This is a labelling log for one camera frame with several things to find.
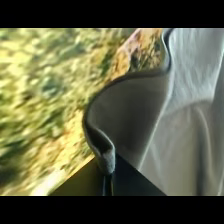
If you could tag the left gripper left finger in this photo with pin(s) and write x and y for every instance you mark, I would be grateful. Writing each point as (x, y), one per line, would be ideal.
(86, 181)

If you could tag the white garment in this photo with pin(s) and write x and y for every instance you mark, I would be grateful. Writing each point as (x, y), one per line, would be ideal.
(173, 110)

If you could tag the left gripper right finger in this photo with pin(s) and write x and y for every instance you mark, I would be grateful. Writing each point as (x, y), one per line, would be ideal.
(133, 181)

